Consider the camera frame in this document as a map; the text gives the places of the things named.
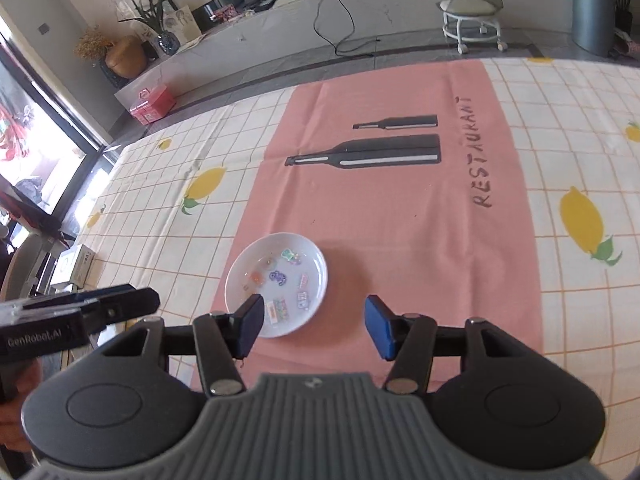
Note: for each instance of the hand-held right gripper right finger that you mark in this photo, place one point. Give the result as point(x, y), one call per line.
point(380, 327)

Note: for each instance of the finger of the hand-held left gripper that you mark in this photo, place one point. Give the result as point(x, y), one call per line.
point(125, 305)

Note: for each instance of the brown round vase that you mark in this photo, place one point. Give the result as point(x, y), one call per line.
point(126, 57)

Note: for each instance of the marble tv cabinet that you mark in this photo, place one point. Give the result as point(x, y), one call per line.
point(280, 35)

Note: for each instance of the white box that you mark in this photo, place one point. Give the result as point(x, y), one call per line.
point(75, 265)

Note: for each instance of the sketch drawing card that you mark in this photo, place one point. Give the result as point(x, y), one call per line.
point(185, 22)

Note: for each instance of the pink bottle-print table runner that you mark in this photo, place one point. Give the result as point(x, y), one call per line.
point(400, 210)

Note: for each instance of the person's left hand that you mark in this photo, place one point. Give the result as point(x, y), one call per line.
point(15, 425)

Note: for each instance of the pink photo card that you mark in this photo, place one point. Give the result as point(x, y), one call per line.
point(225, 11)

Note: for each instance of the lemon checked tablecloth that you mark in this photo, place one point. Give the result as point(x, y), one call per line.
point(575, 125)

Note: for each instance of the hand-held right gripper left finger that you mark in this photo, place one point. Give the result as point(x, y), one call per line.
point(250, 322)

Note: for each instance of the white stool with grey seat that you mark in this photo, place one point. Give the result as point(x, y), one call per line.
point(470, 7)

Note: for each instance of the green plant in blue vase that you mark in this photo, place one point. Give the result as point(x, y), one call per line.
point(169, 42)

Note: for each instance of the pink storage box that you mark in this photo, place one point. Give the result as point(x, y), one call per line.
point(155, 102)

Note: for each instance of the wall switch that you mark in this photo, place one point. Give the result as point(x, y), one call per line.
point(44, 28)

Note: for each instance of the dried yellow flowers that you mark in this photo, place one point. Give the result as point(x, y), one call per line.
point(92, 42)

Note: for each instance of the grey trash can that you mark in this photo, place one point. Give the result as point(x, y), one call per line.
point(592, 15)

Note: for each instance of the small white stickered dish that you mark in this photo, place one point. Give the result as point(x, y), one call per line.
point(260, 260)

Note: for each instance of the glass sliding door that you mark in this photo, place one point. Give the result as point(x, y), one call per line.
point(50, 125)

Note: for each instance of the white chair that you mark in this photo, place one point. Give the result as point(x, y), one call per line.
point(30, 265)

